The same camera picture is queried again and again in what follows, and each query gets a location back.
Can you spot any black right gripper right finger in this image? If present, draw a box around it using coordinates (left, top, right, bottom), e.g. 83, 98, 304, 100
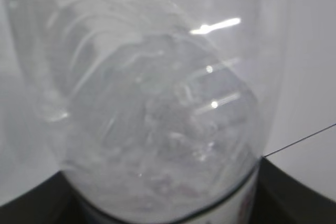
256, 158, 335, 223

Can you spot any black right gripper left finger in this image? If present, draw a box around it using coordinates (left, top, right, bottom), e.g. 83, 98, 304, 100
0, 170, 87, 224

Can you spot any clear water bottle red label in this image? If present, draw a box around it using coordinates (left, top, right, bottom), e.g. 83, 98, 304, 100
1, 0, 288, 223

